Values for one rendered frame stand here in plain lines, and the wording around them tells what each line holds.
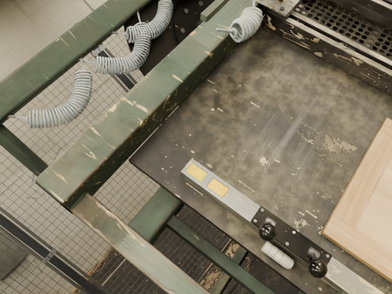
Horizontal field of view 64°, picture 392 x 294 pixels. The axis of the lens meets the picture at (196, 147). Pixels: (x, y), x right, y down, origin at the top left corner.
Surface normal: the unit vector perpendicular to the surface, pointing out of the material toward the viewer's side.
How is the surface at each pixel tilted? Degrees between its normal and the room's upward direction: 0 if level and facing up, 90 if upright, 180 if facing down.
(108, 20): 90
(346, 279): 55
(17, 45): 90
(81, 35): 90
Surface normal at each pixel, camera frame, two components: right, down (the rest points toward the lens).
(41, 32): 0.44, 0.02
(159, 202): 0.04, -0.44
